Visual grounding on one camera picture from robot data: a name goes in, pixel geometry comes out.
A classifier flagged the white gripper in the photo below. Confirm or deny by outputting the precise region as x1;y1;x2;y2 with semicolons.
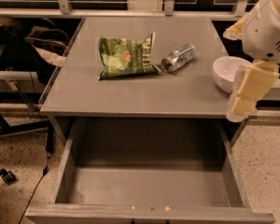
223;0;280;122

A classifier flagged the green jalapeno chip bag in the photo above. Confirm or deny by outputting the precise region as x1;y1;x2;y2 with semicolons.
99;33;159;80

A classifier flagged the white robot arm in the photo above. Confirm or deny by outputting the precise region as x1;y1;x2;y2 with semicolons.
223;0;280;122

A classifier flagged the open grey top drawer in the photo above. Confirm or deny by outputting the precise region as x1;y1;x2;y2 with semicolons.
26;118;274;224

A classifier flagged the dark bag on chair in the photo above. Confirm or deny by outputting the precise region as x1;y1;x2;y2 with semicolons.
25;25;70;67

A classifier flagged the white ceramic bowl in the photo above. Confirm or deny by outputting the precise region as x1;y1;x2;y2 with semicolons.
213;56;251;93

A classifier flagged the crushed silver can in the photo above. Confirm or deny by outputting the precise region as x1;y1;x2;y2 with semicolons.
161;44;195;74

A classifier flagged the grey cabinet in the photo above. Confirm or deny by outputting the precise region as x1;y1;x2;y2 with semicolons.
39;15;259;147

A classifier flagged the black office chair base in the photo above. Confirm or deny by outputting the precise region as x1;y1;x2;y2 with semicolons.
0;103;55;185

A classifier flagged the black cable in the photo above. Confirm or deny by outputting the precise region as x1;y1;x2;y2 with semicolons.
12;68;52;224

